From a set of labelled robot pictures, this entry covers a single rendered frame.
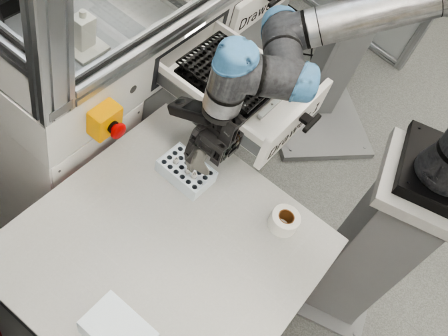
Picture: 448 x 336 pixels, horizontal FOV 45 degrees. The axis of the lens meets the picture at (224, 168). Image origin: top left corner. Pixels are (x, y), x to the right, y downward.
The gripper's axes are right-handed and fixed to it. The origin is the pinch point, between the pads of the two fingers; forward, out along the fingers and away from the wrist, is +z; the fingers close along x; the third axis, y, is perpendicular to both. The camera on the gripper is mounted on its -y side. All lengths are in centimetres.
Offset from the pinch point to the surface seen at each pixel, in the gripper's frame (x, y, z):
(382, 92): 164, 7, 85
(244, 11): 45, -22, -6
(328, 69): 114, -12, 52
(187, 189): -3.2, 1.7, 6.1
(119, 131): -8.8, -15.3, -3.5
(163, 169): -3.2, -5.8, 6.1
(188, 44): 25.3, -24.8, -2.3
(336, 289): 39, 45, 65
